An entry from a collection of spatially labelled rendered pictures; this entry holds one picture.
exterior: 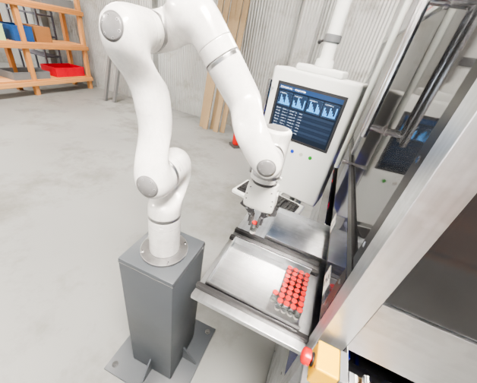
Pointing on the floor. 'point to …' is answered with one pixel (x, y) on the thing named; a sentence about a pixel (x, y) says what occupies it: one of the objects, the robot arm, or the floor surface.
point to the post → (415, 217)
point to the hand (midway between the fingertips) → (255, 219)
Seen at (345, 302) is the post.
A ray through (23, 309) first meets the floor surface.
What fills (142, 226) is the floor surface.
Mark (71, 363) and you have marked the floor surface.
